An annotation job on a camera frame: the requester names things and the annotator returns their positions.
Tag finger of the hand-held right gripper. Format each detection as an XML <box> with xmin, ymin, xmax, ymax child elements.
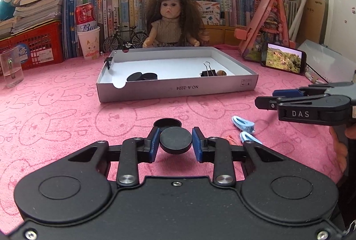
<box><xmin>273</xmin><ymin>86</ymin><xmax>334</xmax><ymax>98</ymax></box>
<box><xmin>254</xmin><ymin>94</ymin><xmax>326</xmax><ymax>110</ymax></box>

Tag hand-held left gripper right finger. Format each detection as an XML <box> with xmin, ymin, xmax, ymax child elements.
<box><xmin>191</xmin><ymin>127</ymin><xmax>281</xmax><ymax>187</ymax></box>

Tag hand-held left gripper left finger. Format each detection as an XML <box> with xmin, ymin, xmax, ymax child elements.
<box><xmin>68</xmin><ymin>127</ymin><xmax>161</xmax><ymax>187</ymax></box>

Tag black round cap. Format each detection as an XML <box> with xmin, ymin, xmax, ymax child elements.
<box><xmin>154</xmin><ymin>118</ymin><xmax>182</xmax><ymax>132</ymax></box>

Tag blue plastic clips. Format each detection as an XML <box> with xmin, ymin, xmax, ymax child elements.
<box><xmin>232</xmin><ymin>115</ymin><xmax>255</xmax><ymax>134</ymax></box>

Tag light blue clip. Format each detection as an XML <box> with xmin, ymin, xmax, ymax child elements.
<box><xmin>240</xmin><ymin>131</ymin><xmax>263</xmax><ymax>146</ymax></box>

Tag grey cardboard box tray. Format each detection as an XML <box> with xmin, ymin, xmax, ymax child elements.
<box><xmin>96</xmin><ymin>47</ymin><xmax>259</xmax><ymax>103</ymax></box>

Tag large black binder clip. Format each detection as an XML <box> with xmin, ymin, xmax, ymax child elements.
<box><xmin>200</xmin><ymin>61</ymin><xmax>217</xmax><ymax>77</ymax></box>

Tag person's right hand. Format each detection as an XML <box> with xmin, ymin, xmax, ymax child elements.
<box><xmin>330</xmin><ymin>126</ymin><xmax>348</xmax><ymax>176</ymax></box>

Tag black smartphone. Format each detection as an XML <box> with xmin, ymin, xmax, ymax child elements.
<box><xmin>261</xmin><ymin>43</ymin><xmax>309</xmax><ymax>75</ymax></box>

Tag white plastic board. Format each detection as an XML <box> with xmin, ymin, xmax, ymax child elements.
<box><xmin>296</xmin><ymin>40</ymin><xmax>356</xmax><ymax>85</ymax></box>

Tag pink house-shaped phone stand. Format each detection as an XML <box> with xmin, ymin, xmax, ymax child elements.
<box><xmin>235</xmin><ymin>0</ymin><xmax>297</xmax><ymax>62</ymax></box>

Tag brown cardboard sheet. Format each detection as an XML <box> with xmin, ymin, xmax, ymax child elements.
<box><xmin>296</xmin><ymin>0</ymin><xmax>326</xmax><ymax>46</ymax></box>

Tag wooden drawer organiser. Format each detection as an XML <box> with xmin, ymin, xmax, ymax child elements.
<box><xmin>204</xmin><ymin>25</ymin><xmax>245</xmax><ymax>46</ymax></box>

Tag small brown jar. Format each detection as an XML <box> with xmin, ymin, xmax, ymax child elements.
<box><xmin>199</xmin><ymin>30</ymin><xmax>210</xmax><ymax>47</ymax></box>

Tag small black binder clip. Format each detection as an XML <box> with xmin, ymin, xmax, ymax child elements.
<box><xmin>100</xmin><ymin>52</ymin><xmax>113</xmax><ymax>70</ymax></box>

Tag pink bunny-print towel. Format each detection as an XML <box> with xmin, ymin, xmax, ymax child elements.
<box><xmin>0</xmin><ymin>44</ymin><xmax>356</xmax><ymax>218</ymax></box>

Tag miniature black bicycle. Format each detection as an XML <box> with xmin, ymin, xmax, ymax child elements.
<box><xmin>103</xmin><ymin>25</ymin><xmax>149</xmax><ymax>53</ymax></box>

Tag printed white carton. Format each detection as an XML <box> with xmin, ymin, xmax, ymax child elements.
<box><xmin>196</xmin><ymin>1</ymin><xmax>221</xmax><ymax>26</ymax></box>

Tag brown-haired doll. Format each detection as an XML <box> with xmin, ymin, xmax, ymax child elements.
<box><xmin>143</xmin><ymin>0</ymin><xmax>205</xmax><ymax>48</ymax></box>

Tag white cat paper cup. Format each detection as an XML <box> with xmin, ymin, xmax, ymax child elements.
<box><xmin>77</xmin><ymin>26</ymin><xmax>101</xmax><ymax>60</ymax></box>

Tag row of upright books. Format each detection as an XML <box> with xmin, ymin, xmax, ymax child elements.
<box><xmin>63</xmin><ymin>0</ymin><xmax>301</xmax><ymax>59</ymax></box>

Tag red beverage can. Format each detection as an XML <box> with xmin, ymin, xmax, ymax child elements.
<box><xmin>75</xmin><ymin>2</ymin><xmax>98</xmax><ymax>32</ymax></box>

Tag red plastic crate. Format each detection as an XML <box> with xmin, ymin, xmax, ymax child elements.
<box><xmin>0</xmin><ymin>20</ymin><xmax>64</xmax><ymax>71</ymax></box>

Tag clear glass mug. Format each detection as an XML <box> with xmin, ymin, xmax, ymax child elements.
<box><xmin>0</xmin><ymin>47</ymin><xmax>24</xmax><ymax>88</ymax></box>

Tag stack of lying books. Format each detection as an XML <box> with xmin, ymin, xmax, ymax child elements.
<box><xmin>0</xmin><ymin>0</ymin><xmax>67</xmax><ymax>37</ymax></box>

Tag blue white plush toy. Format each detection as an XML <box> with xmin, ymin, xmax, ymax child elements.
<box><xmin>0</xmin><ymin>0</ymin><xmax>20</xmax><ymax>20</ymax></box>

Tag white plastic tube frame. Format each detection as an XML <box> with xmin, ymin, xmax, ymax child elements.
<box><xmin>288</xmin><ymin>0</ymin><xmax>315</xmax><ymax>43</ymax></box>

